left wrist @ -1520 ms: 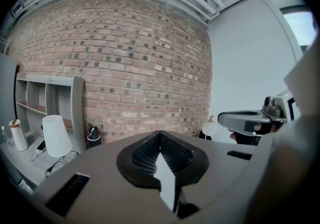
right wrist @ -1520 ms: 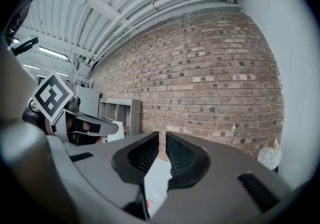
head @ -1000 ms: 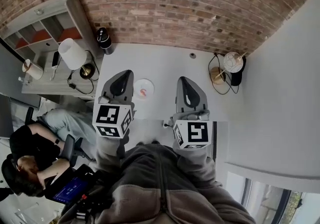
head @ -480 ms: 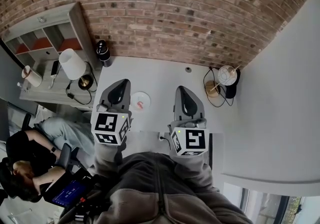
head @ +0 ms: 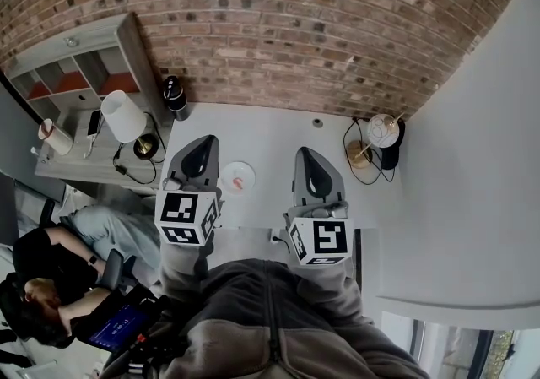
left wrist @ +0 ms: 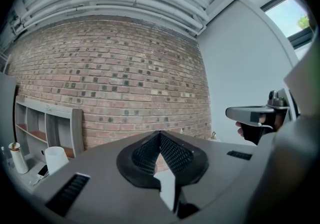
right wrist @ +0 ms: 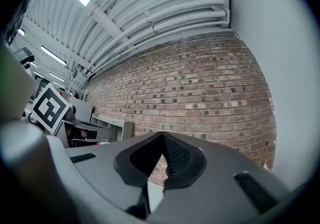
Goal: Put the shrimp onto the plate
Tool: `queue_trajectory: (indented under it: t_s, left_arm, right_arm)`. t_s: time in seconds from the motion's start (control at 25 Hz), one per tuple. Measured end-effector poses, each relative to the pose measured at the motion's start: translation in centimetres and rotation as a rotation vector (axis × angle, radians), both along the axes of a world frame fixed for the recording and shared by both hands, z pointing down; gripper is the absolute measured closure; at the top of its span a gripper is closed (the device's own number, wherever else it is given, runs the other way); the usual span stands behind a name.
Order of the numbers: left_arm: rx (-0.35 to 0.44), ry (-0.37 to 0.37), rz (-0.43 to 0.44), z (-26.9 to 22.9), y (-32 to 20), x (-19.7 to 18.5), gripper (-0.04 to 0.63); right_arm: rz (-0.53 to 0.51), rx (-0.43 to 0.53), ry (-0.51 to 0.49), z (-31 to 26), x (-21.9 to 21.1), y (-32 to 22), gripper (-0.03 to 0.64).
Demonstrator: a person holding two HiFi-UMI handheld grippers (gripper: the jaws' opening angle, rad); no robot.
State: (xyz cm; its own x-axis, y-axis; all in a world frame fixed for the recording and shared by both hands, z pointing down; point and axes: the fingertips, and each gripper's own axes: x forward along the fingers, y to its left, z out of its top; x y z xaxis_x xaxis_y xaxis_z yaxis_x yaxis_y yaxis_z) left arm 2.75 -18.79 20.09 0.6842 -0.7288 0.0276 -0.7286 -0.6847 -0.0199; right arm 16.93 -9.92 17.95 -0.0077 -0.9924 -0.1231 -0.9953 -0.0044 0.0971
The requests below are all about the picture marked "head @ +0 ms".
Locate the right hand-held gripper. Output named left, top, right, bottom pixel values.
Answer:
left=283, top=146, right=354, bottom=267

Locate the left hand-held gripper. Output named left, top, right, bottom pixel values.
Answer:
left=154, top=134, right=224, bottom=248

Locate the white round plate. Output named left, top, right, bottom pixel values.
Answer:
left=220, top=160, right=257, bottom=197

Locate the person's left forearm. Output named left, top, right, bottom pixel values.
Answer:
left=158, top=237, right=216, bottom=306

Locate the person's right forearm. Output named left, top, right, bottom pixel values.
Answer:
left=289, top=261, right=364, bottom=323

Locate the black cylinder speaker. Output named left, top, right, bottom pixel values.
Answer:
left=162, top=75, right=190, bottom=122

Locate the white desk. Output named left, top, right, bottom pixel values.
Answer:
left=158, top=101, right=404, bottom=230

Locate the black rounded appliance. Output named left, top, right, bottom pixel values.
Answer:
left=377, top=119, right=406, bottom=171

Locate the brass globe table lamp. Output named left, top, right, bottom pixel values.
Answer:
left=346, top=111, right=406, bottom=170

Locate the white shade table lamp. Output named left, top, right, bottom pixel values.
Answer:
left=100, top=89, right=160, bottom=160

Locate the smartphone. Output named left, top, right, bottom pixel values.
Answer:
left=86, top=109, right=103, bottom=137

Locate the grey wooden desk with shelves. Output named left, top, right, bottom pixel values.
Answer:
left=0, top=12, right=174, bottom=191

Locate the black office chair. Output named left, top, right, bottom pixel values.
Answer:
left=0, top=198, right=138, bottom=370

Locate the white cylinder container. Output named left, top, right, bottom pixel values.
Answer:
left=37, top=118, right=75, bottom=157

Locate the person's grey fleece jacket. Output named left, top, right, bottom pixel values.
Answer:
left=99, top=258, right=431, bottom=379

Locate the black monitor with blue screen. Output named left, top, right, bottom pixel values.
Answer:
left=75, top=284, right=170, bottom=355

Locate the black globe lamp cable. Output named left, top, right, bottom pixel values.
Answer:
left=342, top=117, right=397, bottom=187

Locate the black lamp cable with adapter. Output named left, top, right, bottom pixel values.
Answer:
left=111, top=113, right=168, bottom=185

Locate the white charger cable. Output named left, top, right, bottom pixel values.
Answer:
left=83, top=123, right=105, bottom=160

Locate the black window frame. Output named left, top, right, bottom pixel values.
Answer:
left=407, top=320, right=540, bottom=379

